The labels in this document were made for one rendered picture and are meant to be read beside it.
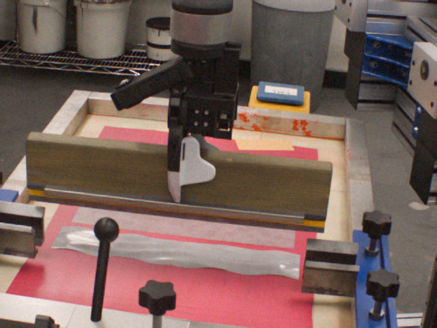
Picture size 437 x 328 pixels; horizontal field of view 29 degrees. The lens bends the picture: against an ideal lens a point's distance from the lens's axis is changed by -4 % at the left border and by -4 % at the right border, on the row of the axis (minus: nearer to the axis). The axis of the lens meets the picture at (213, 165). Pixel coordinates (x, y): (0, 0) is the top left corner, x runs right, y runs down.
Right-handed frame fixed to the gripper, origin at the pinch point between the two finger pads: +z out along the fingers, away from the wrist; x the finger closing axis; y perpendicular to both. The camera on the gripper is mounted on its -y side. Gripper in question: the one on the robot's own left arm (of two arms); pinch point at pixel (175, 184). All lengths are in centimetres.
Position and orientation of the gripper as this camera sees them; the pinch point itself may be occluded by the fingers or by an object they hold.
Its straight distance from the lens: 116.3
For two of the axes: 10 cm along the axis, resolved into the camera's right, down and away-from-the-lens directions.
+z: -0.6, 9.1, 4.2
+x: 1.1, -4.1, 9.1
